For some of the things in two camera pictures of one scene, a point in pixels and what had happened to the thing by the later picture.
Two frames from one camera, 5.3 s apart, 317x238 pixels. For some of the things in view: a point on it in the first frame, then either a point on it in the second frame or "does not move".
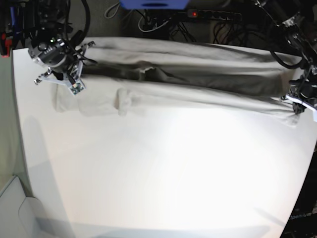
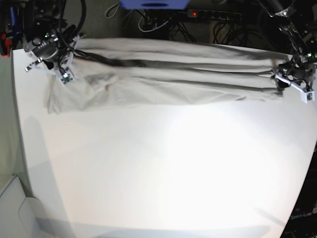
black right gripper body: x=306 y=85 → x=300 y=66
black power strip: x=233 y=16 does not move
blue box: x=154 y=4 does not move
